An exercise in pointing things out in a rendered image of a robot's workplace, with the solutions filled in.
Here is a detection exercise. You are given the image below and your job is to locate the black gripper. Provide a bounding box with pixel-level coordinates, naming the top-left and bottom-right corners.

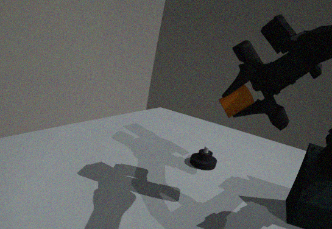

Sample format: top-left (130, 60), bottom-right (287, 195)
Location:
top-left (222, 40), bottom-right (297, 130)

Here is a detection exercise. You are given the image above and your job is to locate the orange knob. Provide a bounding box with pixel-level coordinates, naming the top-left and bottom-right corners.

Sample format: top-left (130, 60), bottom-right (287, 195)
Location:
top-left (219, 85), bottom-right (254, 118)

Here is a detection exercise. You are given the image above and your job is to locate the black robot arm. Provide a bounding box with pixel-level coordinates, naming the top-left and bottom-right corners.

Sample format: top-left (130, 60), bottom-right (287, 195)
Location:
top-left (261, 14), bottom-right (332, 181)

